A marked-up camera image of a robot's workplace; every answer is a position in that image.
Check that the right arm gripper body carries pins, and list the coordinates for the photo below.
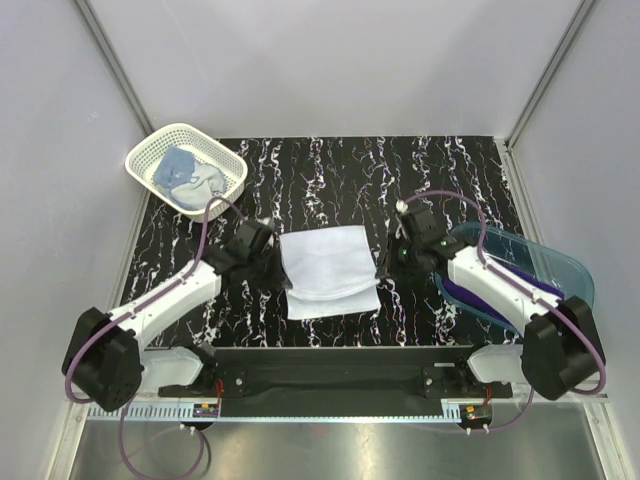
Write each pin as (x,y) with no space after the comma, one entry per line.
(402,257)

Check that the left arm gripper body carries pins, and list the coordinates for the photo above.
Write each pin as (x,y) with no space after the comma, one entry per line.
(266,270)

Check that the purple microfiber towel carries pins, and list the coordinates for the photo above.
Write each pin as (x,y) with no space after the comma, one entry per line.
(505,301)

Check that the white towel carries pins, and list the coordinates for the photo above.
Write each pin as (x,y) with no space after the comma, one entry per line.
(331,272)

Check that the light blue towel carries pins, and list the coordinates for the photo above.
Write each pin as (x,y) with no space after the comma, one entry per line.
(175,168)

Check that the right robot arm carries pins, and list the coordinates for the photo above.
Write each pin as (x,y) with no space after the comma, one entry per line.
(560,350)

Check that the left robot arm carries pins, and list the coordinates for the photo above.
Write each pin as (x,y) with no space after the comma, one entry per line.
(108,361)

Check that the blue transparent plastic tray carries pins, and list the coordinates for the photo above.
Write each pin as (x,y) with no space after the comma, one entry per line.
(548,266)

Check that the white perforated laundry basket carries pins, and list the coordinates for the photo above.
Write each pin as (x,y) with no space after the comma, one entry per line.
(218,180)

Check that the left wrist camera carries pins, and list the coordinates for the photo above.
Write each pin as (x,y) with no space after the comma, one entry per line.
(252,238)

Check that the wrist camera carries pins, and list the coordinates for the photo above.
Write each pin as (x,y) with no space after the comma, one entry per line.
(418,224)
(252,238)

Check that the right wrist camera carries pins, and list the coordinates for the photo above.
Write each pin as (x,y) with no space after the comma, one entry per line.
(418,224)

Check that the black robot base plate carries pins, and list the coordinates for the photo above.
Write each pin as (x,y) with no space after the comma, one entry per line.
(432,372)

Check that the aluminium frame rail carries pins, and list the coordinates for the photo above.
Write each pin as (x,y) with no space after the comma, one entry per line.
(316,406)

